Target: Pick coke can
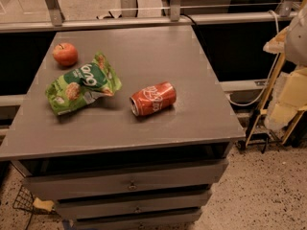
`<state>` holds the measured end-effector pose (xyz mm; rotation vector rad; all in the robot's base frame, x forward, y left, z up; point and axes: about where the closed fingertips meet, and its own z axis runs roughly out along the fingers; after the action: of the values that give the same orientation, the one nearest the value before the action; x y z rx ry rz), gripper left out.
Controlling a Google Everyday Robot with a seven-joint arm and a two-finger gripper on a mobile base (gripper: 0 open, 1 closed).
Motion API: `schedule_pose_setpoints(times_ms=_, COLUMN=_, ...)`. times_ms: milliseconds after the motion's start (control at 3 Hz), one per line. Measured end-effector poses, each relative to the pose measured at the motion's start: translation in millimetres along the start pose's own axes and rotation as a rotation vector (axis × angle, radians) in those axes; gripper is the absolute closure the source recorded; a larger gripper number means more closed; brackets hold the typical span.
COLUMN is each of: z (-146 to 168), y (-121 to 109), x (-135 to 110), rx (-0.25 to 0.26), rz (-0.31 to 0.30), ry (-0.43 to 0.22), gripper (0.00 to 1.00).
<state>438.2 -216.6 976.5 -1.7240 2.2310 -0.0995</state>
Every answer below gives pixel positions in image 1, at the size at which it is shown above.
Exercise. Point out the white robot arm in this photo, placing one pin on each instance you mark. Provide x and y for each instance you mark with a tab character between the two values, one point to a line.
292	41

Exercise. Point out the red coke can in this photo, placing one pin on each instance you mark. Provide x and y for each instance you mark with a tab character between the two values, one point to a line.
152	99

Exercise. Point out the grey drawer cabinet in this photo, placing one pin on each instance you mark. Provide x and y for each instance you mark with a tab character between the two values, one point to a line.
106	135

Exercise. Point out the green chip bag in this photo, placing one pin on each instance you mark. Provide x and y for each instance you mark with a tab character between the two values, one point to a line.
83	86

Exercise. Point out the top grey drawer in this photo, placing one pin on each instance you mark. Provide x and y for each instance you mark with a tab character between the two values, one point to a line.
126	180

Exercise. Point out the grey drawer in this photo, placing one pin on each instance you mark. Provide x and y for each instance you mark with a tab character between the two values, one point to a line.
126	180
136	204
140	221

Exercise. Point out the middle grey drawer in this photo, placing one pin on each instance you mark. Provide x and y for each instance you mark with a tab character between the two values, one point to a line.
136	204

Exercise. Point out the red apple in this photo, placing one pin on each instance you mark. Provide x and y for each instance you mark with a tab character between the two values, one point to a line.
65	54

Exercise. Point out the yellow folding ladder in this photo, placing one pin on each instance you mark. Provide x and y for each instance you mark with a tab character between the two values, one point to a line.
282	105

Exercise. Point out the bottom grey drawer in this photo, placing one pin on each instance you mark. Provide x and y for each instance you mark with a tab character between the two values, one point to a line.
140	221

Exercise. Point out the yellow sponge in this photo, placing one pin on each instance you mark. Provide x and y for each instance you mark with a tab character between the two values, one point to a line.
46	205

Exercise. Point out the grey metal railing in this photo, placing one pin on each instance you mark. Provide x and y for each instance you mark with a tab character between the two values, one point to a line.
69	15

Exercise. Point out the black wire basket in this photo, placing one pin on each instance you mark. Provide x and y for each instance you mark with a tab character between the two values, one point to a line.
24	202

